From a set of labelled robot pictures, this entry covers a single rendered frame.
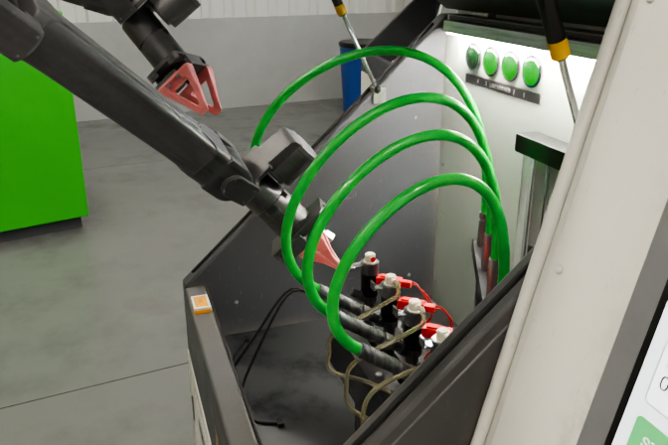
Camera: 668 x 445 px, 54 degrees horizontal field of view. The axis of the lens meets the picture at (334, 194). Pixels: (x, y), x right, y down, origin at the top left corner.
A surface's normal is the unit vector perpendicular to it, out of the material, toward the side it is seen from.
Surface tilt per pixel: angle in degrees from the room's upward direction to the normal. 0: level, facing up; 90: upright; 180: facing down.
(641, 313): 76
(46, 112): 90
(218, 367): 0
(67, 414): 0
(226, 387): 0
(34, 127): 90
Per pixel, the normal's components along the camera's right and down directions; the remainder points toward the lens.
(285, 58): 0.43, 0.30
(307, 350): 0.00, -0.95
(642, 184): -0.92, -0.12
